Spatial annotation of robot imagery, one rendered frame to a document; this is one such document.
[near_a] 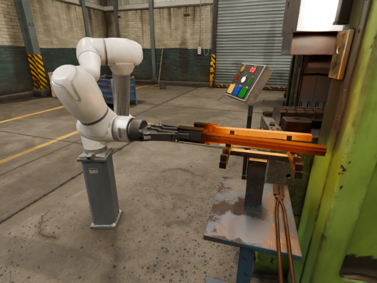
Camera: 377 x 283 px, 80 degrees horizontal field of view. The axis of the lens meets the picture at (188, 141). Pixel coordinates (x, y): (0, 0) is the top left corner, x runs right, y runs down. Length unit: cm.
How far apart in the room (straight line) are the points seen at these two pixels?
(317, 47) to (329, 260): 95
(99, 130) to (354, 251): 118
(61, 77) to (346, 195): 104
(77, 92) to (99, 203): 128
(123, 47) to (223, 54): 818
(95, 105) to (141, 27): 1000
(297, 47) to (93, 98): 94
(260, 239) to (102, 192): 127
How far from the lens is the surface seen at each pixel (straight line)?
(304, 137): 95
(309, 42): 127
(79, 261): 183
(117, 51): 127
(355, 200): 109
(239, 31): 928
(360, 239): 130
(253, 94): 171
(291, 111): 132
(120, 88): 142
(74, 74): 71
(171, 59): 1003
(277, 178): 125
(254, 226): 86
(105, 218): 195
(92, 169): 174
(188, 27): 980
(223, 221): 86
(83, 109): 73
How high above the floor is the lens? 128
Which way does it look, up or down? 21 degrees down
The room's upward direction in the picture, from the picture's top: straight up
